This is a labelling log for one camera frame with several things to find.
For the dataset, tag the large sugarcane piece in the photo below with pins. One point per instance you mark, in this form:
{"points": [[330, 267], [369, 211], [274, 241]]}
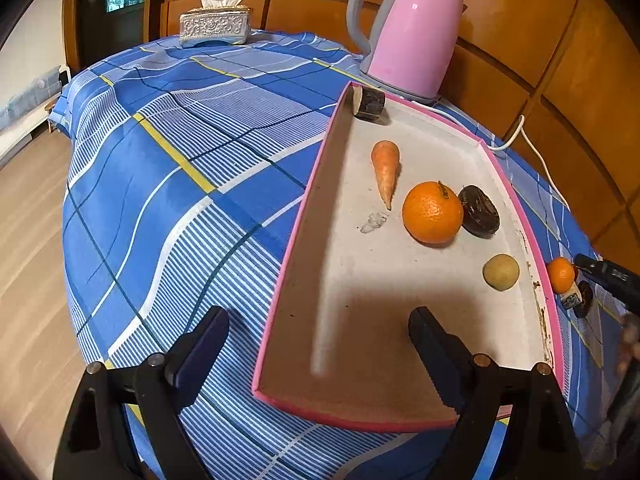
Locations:
{"points": [[370, 104]]}

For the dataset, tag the dark water chestnut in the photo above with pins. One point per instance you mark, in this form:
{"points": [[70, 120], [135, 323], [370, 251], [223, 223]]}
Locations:
{"points": [[479, 210], [586, 300]]}

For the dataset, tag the silver embossed tissue box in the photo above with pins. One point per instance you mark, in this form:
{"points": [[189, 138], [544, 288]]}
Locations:
{"points": [[215, 27]]}

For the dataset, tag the pink electric kettle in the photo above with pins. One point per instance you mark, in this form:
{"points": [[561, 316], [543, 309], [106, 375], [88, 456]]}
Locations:
{"points": [[415, 30]]}

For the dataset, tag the dark door with glass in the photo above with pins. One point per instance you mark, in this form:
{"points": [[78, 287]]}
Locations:
{"points": [[100, 35]]}

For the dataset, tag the small wooden stool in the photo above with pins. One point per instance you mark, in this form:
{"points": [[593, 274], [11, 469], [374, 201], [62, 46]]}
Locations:
{"points": [[52, 110]]}

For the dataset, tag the blue plaid tablecloth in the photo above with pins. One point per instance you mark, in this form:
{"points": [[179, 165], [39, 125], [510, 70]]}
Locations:
{"points": [[175, 210]]}

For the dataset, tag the orange mandarin with stem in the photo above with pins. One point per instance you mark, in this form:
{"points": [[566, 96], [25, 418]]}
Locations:
{"points": [[432, 212]]}

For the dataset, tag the white bench with plaid cushion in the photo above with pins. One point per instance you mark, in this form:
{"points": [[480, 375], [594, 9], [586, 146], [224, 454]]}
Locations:
{"points": [[25, 110]]}

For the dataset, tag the pink-edged white tray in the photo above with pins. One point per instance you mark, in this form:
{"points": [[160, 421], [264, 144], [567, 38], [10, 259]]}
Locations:
{"points": [[375, 285]]}

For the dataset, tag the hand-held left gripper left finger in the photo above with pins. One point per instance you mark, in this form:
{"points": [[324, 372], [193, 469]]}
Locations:
{"points": [[200, 360]]}

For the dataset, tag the small yellow potato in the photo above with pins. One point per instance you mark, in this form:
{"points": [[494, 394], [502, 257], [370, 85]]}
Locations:
{"points": [[501, 272]]}

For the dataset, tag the person's right hand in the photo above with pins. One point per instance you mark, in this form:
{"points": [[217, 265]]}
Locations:
{"points": [[630, 342]]}

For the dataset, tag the carrot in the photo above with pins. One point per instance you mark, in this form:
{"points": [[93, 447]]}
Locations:
{"points": [[386, 170]]}

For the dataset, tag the white and blue small object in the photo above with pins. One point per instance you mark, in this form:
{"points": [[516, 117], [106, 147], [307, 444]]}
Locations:
{"points": [[570, 300]]}

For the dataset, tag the grey kettle base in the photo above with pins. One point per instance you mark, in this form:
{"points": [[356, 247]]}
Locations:
{"points": [[400, 91]]}

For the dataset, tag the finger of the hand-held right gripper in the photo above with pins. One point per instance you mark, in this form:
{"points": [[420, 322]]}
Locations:
{"points": [[589, 263]]}

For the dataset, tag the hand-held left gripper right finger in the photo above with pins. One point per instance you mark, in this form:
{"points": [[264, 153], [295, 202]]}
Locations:
{"points": [[440, 360]]}

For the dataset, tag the wooden wardrobe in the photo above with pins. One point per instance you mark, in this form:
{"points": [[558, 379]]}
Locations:
{"points": [[550, 10]]}

